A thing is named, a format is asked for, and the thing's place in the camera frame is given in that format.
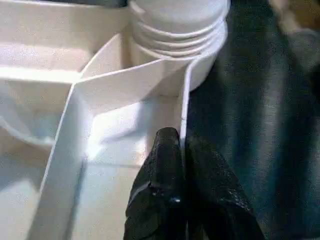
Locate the black work mat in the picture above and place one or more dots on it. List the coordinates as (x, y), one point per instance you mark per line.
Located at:
(265, 110)

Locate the white plastic table top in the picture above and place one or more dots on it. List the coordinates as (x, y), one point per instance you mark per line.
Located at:
(60, 125)

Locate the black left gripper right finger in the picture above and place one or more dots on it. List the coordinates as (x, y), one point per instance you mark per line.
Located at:
(220, 205)

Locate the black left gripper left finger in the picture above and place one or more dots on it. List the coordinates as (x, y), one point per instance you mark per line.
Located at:
(157, 195)

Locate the white plastic table leg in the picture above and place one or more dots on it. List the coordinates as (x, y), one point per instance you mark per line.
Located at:
(175, 20)

